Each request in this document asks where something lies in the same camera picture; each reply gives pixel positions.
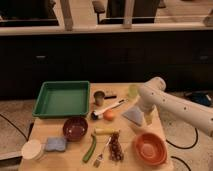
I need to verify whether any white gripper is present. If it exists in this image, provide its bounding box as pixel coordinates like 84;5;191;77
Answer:
137;98;154;125

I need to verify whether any grey blue towel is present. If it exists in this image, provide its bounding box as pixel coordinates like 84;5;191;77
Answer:
122;106;144;126

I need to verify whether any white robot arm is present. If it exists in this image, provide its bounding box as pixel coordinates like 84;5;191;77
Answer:
138;77;213;138

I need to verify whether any orange bowl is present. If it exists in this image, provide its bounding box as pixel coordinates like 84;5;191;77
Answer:
133;132;167;166

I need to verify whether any purple bowl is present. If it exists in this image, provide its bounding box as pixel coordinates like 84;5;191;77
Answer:
63;117;88;141

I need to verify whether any yellow green plastic cup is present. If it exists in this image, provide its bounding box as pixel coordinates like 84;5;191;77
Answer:
128;84;138;99

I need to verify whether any orange fruit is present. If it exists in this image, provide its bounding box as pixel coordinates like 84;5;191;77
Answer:
103;109;115;121

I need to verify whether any bunch of brown grapes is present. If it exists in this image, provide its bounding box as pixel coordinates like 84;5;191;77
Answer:
109;133;124;162

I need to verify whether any metal cup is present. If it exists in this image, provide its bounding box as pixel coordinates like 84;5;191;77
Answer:
94;91;105;106

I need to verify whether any small fork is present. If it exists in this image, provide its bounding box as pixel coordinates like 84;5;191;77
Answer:
93;137;111;168

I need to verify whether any green pea pod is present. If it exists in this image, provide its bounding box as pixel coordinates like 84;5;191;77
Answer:
82;134;97;163

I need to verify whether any green plastic tray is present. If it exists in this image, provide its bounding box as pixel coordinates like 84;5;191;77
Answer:
33;81;90;118

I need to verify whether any blue sponge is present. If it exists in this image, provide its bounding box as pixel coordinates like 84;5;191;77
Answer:
45;137;67;152

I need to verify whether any black office chair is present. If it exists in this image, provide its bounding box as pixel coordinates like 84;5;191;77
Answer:
92;0;166;25

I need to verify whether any black cable right floor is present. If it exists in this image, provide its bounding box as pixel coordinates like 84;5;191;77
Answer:
165;126;200;171

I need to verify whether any black cable floor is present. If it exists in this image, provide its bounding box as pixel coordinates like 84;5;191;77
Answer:
165;126;200;171
0;113;29;142

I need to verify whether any black cable left floor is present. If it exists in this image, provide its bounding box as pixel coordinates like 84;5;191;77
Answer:
0;113;29;142

